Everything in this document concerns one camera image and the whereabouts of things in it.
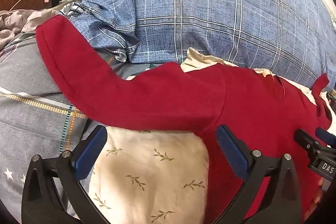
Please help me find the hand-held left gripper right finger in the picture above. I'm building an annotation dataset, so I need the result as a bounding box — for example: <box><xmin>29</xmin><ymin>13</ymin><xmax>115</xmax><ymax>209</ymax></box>
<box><xmin>210</xmin><ymin>124</ymin><xmax>302</xmax><ymax>224</ymax></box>

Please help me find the red knit sweater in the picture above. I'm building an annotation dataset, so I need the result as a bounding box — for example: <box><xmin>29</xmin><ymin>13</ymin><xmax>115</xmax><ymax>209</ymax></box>
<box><xmin>35</xmin><ymin>15</ymin><xmax>332</xmax><ymax>220</ymax></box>

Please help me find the grey striped bed sheet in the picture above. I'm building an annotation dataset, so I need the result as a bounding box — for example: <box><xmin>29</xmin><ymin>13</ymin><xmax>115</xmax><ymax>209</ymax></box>
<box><xmin>0</xmin><ymin>35</ymin><xmax>158</xmax><ymax>222</ymax></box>

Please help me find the person's right hand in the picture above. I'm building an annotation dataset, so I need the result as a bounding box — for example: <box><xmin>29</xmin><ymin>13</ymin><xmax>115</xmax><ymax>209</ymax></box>
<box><xmin>311</xmin><ymin>176</ymin><xmax>328</xmax><ymax>214</ymax></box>

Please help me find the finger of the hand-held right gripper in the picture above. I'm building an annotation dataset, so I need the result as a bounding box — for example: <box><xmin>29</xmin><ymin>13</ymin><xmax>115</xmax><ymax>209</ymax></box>
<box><xmin>294</xmin><ymin>129</ymin><xmax>322</xmax><ymax>159</ymax></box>
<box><xmin>316</xmin><ymin>127</ymin><xmax>336</xmax><ymax>148</ymax></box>

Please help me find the light grey crumpled cloth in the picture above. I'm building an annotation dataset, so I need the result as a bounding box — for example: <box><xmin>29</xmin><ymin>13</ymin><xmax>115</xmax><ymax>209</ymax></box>
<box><xmin>0</xmin><ymin>9</ymin><xmax>61</xmax><ymax>52</ymax></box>

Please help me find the cream leaf print pillow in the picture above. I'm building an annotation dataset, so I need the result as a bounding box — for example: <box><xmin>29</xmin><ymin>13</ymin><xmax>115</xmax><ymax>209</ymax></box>
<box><xmin>88</xmin><ymin>47</ymin><xmax>336</xmax><ymax>224</ymax></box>

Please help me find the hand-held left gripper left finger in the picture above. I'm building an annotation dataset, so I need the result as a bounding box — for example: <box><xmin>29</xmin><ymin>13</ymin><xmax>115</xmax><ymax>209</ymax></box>
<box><xmin>21</xmin><ymin>124</ymin><xmax>116</xmax><ymax>224</ymax></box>

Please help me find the blue plaid pillow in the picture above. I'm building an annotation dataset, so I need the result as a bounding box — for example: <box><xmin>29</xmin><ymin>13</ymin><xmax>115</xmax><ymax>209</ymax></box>
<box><xmin>73</xmin><ymin>0</ymin><xmax>336</xmax><ymax>88</ymax></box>

